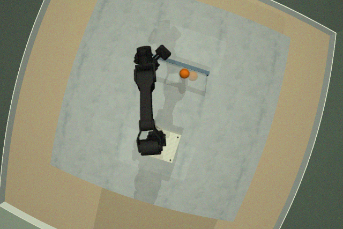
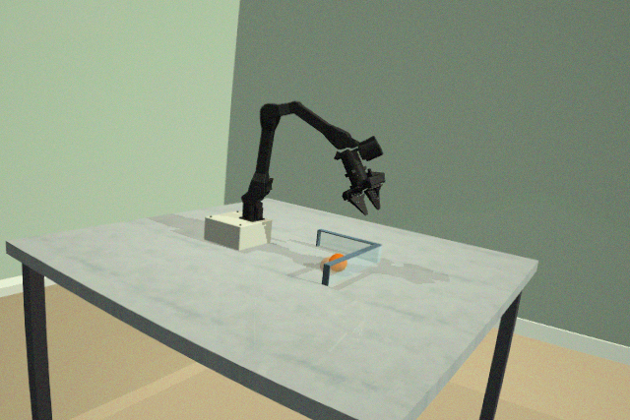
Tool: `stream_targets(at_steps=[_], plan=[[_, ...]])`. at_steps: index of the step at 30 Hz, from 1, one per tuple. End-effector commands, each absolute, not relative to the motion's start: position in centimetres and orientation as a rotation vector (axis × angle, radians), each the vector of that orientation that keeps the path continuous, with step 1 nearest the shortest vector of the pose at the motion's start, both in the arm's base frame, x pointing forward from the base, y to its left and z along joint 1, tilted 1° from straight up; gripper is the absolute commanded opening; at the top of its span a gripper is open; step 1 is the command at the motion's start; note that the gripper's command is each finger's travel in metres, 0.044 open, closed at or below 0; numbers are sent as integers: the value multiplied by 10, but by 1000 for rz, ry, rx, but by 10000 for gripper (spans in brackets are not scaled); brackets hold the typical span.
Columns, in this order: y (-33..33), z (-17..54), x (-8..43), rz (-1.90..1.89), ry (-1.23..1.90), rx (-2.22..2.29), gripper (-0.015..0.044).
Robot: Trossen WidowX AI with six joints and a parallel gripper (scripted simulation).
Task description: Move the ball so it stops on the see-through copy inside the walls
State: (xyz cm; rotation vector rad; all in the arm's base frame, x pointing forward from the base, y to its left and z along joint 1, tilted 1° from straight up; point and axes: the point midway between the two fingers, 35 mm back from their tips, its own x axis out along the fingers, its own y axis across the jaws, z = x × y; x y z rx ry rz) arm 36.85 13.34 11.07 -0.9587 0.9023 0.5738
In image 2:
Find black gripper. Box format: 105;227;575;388
343;164;385;215

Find clear glass corner walls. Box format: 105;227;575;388
317;231;383;285

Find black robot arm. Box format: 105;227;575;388
239;101;384;222

